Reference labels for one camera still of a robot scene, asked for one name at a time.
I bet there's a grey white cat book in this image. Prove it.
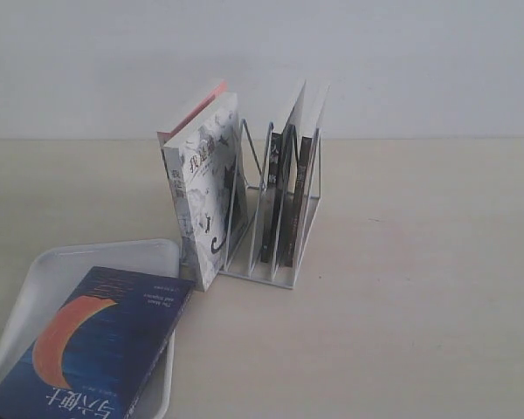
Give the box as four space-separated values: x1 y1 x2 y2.
157 92 249 292

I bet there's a blue moon cover book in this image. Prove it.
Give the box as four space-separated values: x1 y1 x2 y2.
0 266 195 419

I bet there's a black spine thin book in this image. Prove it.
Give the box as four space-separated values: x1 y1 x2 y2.
259 78 307 264

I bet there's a dark brown gold book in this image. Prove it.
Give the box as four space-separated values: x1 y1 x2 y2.
283 82 330 270

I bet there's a pink red spine book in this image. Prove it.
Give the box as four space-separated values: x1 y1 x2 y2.
156 79 228 148

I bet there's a white plastic tray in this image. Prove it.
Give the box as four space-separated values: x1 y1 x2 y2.
0 239 182 418

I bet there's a white wire book rack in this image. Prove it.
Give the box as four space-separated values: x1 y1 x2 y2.
219 122 322 290

